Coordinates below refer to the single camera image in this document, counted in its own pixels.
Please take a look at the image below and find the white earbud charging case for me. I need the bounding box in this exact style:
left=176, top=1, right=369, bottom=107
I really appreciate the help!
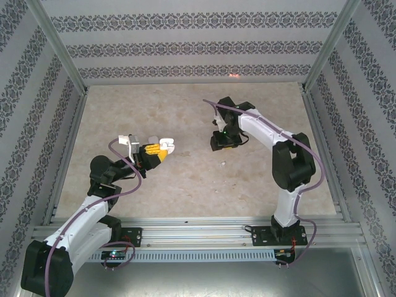
left=149, top=136, right=176, bottom=155

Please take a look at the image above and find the grey sheet metal panel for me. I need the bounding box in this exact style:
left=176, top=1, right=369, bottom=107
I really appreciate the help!
left=18, top=247, right=383, bottom=297

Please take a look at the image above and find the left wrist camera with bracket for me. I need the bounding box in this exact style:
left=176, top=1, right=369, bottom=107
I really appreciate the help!
left=118, top=133, right=142, bottom=164

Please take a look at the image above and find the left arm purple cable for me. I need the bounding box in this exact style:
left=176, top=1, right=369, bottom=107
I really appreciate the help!
left=45, top=139, right=144, bottom=296

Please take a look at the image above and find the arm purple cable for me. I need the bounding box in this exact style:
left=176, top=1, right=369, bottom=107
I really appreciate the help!
left=45, top=139, right=144, bottom=296
left=202, top=98, right=327, bottom=269

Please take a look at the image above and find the aluminium side rail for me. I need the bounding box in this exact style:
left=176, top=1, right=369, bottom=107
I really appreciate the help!
left=43, top=92, right=90, bottom=222
left=301, top=91, right=353, bottom=223

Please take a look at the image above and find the wide aluminium base rail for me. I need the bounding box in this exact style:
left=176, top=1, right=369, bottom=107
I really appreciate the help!
left=29, top=216, right=363, bottom=248

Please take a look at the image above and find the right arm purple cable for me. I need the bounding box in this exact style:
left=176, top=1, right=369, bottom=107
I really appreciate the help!
left=202, top=98, right=327, bottom=269

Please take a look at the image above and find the slotted grey cable duct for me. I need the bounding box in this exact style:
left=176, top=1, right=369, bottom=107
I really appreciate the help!
left=86, top=249, right=278, bottom=264

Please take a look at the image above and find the aluminium frame post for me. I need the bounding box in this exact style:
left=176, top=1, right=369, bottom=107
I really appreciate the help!
left=300, top=0, right=362, bottom=93
left=26, top=0, right=90, bottom=94

